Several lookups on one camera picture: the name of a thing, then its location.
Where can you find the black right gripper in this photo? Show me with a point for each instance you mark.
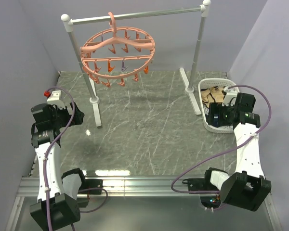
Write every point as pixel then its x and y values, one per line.
pixel 216 108

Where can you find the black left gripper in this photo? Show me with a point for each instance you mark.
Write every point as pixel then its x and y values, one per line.
pixel 54 109

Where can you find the beige underwear with navy trim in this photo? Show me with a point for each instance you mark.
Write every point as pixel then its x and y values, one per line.
pixel 212 95

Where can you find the orange clothes clip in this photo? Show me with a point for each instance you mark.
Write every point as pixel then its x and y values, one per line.
pixel 146 70

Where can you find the pink round clip hanger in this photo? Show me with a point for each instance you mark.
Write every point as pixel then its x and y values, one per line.
pixel 102 54

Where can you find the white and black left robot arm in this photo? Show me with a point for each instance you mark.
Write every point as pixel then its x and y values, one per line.
pixel 56 205

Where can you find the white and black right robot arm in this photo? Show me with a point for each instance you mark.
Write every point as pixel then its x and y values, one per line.
pixel 247 187

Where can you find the purple clothes clip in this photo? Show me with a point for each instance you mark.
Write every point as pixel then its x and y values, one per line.
pixel 123 67

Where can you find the white plastic laundry basket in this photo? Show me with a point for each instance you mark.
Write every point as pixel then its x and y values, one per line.
pixel 208 83

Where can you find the white and silver clothes rack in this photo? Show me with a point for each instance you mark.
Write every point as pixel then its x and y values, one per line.
pixel 69 24

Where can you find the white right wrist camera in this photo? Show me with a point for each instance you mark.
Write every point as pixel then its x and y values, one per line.
pixel 230 96

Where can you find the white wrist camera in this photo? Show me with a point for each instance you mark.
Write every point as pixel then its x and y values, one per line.
pixel 230 96
pixel 54 98

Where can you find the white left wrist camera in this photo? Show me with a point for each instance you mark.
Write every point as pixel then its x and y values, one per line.
pixel 54 98

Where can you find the aluminium mounting rail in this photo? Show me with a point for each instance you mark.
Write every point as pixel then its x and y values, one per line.
pixel 127 186

